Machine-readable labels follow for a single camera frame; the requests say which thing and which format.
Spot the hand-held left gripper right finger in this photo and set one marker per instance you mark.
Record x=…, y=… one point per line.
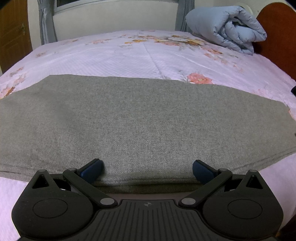
x=201, y=171

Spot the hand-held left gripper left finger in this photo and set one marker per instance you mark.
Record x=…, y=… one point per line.
x=93, y=171

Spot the grey pants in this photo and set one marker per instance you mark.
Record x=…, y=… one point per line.
x=143, y=120

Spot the black cloth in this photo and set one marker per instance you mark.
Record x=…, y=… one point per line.
x=294, y=90

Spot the pink floral bed sheet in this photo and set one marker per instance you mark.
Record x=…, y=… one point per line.
x=148, y=55

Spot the light blue folded duvet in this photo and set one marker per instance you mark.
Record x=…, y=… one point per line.
x=229, y=27

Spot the grey curtain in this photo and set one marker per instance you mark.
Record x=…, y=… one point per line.
x=183, y=14
x=46, y=23

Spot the brown wooden door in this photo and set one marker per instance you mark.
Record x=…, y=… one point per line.
x=13, y=34

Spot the red wooden headboard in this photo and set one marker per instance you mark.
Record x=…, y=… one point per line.
x=279, y=30

